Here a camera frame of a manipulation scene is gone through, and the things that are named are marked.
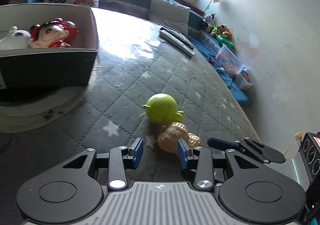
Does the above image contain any black haired red doll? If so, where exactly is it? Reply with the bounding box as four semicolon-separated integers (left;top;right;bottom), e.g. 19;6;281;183
30;18;71;48

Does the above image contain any clear plastic toy bin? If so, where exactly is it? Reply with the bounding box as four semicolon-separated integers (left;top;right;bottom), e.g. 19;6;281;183
215;44;250;78

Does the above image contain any white plastic toy figure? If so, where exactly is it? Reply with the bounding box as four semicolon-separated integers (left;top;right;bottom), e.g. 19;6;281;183
0;26;31;50

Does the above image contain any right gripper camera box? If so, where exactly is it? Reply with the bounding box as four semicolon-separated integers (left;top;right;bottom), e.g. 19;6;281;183
299;132;320;183

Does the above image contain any black remote control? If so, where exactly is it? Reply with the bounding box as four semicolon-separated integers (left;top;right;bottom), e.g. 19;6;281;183
160;27;195;50

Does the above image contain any small clear plastic box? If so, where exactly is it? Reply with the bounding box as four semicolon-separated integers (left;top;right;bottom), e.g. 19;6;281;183
233;72;253;90

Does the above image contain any round white scratching pad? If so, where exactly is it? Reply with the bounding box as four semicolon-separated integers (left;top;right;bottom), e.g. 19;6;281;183
1;87;88;133

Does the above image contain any cardboard shoe box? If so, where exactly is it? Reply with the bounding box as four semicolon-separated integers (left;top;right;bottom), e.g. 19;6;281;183
1;3;98;106

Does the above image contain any pile of plush toys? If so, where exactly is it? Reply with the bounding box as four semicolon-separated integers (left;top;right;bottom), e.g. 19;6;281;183
202;13;232;40

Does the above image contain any green toy bowl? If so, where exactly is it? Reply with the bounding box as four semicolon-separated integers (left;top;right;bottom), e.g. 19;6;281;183
216;35;234;48

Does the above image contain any blue sofa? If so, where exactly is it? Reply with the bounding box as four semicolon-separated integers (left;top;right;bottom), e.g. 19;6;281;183
9;0;252;108

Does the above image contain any white remote control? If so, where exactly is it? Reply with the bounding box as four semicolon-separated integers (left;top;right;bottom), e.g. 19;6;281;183
159;30;195;57

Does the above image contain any green round toy figure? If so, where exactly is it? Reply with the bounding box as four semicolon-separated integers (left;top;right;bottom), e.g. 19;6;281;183
143;94;184;126

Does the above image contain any grey cushion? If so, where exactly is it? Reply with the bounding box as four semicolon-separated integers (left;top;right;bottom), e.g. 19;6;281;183
148;0;190;36

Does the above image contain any beige peanut toy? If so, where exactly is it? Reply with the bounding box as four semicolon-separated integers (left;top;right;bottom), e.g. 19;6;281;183
157;122;202;154

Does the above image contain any red round toy figure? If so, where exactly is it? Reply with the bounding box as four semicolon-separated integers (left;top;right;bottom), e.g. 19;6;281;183
62;21;79;44

